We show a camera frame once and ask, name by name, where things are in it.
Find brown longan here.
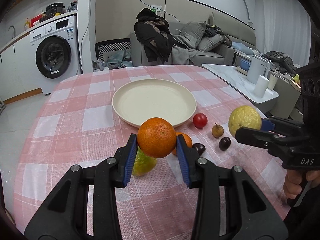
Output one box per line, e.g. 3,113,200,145
212,124,224,138

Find pale yellow guava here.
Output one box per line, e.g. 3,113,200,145
228,105,262,137

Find white cup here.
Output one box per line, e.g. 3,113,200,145
253,75,270,98

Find cream round plate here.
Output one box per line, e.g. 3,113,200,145
112,79,197,128

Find pink plaid tablecloth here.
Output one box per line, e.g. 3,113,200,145
13,65,289,239

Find small orange tangerine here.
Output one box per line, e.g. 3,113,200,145
172,132,193,155

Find yellow-green guava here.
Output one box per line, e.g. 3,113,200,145
132,148,157,177

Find black patterned chair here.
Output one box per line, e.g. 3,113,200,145
95,38,133,70

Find black jacket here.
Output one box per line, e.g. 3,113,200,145
134,8,174,64

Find white washing machine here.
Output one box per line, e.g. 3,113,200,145
30,15,82,95

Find grey pillow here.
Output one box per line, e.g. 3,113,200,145
196,34,225,52

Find right hand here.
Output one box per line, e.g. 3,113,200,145
283,170,320,199

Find white marble coffee table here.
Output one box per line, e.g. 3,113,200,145
202,64,279,113

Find red cherry tomato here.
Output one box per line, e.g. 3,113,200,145
193,113,208,129

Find dark cherry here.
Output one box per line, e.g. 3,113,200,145
192,143,206,155
219,137,231,151

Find grey sofa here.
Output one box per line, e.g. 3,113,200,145
130,11,256,67

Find large orange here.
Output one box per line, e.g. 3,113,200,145
137,118,177,159

